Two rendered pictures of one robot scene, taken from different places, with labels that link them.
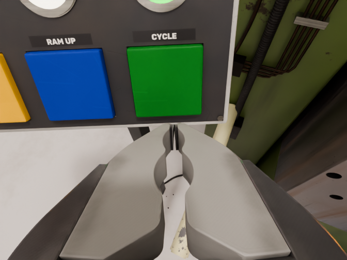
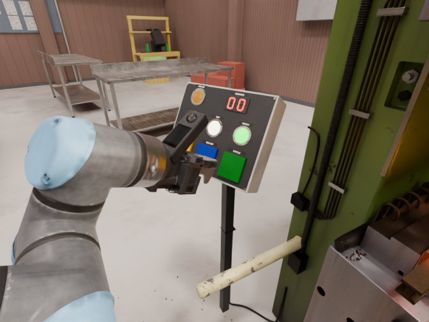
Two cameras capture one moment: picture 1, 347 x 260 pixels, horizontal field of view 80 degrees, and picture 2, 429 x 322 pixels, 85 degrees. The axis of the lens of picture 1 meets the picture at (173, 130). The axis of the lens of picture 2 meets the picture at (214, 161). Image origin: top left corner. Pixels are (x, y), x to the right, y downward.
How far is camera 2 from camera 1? 49 cm
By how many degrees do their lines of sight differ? 39
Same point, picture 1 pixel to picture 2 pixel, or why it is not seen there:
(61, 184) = (161, 250)
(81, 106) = not seen: hidden behind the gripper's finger
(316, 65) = (348, 220)
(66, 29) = (212, 140)
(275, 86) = (327, 231)
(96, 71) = (213, 154)
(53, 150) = (174, 226)
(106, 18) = (223, 141)
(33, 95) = not seen: hidden behind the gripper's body
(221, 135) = (277, 249)
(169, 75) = (232, 163)
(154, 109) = (223, 174)
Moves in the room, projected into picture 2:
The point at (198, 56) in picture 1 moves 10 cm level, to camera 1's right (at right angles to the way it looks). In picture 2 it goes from (243, 161) to (277, 172)
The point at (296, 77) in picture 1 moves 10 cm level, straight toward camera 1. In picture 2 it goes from (338, 227) to (310, 232)
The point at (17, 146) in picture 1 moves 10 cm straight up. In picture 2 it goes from (157, 211) to (156, 202)
